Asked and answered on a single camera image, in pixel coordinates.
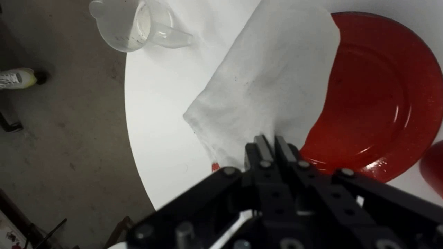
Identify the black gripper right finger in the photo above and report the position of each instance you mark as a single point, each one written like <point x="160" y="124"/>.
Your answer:
<point x="360" y="208"/>

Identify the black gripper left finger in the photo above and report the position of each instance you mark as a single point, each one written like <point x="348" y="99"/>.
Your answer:
<point x="221" y="203"/>

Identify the white towel with red stripes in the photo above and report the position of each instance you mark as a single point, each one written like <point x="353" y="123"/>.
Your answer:
<point x="267" y="84"/>

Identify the red plate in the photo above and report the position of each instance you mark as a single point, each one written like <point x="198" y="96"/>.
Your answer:
<point x="387" y="92"/>

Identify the red mug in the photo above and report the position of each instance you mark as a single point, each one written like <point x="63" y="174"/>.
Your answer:
<point x="434" y="168"/>

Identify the clear plastic measuring cup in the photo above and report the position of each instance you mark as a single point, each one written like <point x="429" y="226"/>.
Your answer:
<point x="121" y="23"/>

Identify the white yellow shoe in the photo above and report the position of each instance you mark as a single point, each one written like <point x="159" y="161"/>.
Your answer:
<point x="15" y="78"/>

